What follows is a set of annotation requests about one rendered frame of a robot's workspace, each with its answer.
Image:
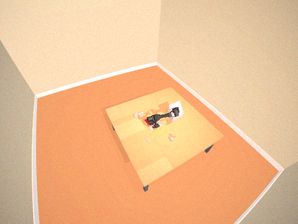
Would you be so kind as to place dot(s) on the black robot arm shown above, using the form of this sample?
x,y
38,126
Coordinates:
x,y
156,117

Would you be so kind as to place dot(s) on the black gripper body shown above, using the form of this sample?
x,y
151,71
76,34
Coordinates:
x,y
156,124

